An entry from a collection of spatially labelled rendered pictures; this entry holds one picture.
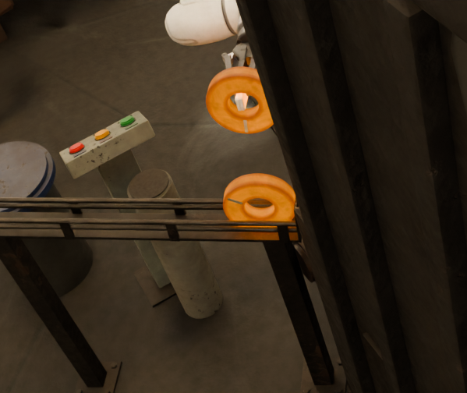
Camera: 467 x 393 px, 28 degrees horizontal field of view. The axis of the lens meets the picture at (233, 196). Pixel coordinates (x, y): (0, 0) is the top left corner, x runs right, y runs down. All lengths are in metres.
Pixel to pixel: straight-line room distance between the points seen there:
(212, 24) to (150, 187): 0.48
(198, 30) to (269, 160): 1.01
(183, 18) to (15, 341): 1.23
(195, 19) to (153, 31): 1.67
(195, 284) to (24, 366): 0.60
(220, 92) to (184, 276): 0.82
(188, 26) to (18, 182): 0.82
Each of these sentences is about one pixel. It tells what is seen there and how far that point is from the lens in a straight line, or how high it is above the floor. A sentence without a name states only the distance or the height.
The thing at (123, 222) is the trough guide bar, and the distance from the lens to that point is 2.12.
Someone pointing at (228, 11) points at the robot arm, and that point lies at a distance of 2.20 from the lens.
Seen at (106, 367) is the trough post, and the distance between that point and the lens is 2.80.
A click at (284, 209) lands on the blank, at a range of 2.03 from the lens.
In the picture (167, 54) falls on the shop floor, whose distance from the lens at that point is 3.74.
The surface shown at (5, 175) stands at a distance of 2.84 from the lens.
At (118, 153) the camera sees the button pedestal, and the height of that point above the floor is 0.58.
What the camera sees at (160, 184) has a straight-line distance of 2.44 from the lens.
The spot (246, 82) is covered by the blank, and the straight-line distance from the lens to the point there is 1.92.
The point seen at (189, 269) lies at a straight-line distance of 2.63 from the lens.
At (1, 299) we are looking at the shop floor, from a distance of 3.14.
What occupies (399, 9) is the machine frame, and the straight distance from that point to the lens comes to 0.84.
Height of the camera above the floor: 2.17
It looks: 45 degrees down
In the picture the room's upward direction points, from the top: 21 degrees counter-clockwise
